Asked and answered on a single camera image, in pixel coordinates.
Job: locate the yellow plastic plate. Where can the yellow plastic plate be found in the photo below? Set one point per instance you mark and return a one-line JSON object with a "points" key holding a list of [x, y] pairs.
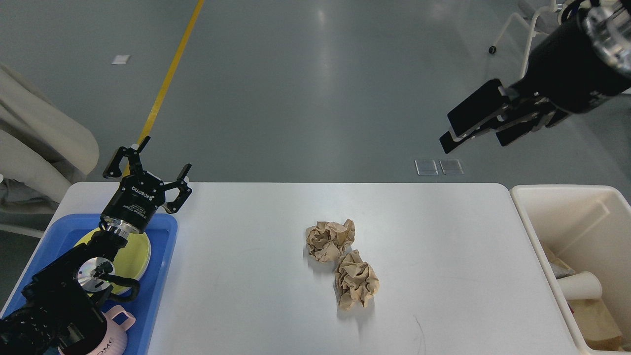
{"points": [[130, 262]]}

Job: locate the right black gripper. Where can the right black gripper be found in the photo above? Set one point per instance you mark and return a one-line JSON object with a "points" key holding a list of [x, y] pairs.
{"points": [[565, 68]]}

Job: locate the brown paper ball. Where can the brown paper ball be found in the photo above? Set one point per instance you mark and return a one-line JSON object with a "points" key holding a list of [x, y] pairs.
{"points": [[327, 240], [355, 281]]}

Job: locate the beige fabric cover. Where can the beige fabric cover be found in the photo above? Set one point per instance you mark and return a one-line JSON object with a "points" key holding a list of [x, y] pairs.
{"points": [[43, 151]]}

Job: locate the white office chair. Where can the white office chair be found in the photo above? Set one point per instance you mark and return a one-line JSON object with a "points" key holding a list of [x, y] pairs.
{"points": [[537, 17]]}

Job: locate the large brown paper bag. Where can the large brown paper bag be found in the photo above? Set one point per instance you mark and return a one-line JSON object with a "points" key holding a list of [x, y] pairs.
{"points": [[591, 325]]}

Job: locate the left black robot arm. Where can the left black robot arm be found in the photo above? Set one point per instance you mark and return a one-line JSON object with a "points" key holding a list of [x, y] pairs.
{"points": [[64, 299]]}

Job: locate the white paper cup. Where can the white paper cup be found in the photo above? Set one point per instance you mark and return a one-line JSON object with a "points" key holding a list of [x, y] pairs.
{"points": [[581, 286]]}

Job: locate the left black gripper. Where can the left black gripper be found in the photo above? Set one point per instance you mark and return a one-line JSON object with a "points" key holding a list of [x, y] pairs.
{"points": [[139, 194]]}

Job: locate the left floor socket plate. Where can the left floor socket plate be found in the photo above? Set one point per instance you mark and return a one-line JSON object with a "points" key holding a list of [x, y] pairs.
{"points": [[426, 167]]}

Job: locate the right floor socket plate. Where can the right floor socket plate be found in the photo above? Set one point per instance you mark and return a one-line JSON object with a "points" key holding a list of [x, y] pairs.
{"points": [[451, 167]]}

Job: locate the pink ceramic mug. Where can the pink ceramic mug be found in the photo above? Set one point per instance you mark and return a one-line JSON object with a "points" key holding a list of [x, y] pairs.
{"points": [[116, 333]]}

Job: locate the floor socket plate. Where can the floor socket plate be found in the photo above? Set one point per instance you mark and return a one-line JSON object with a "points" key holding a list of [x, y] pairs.
{"points": [[426, 167], [451, 167]]}

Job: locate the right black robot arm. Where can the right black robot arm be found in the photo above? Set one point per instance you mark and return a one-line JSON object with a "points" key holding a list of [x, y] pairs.
{"points": [[610, 33]]}

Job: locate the blue plastic tray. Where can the blue plastic tray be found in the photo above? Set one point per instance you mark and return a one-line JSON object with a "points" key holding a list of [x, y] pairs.
{"points": [[63, 235]]}

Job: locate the white plastic bin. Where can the white plastic bin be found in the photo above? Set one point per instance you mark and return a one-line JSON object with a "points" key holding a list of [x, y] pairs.
{"points": [[588, 227]]}

